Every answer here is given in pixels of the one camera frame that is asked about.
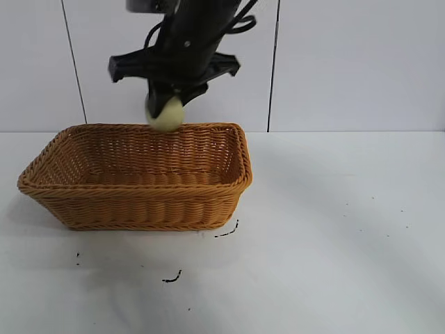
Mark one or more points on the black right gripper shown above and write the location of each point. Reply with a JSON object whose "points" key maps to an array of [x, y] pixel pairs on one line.
{"points": [[187, 52]]}

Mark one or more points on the pale yellow egg yolk pastry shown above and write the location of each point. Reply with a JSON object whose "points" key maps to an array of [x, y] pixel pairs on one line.
{"points": [[171, 116]]}

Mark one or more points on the woven wicker basket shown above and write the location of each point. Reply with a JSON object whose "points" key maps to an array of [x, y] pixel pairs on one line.
{"points": [[146, 208]]}

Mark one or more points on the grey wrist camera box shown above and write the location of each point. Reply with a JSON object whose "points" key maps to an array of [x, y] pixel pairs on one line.
{"points": [[144, 4]]}

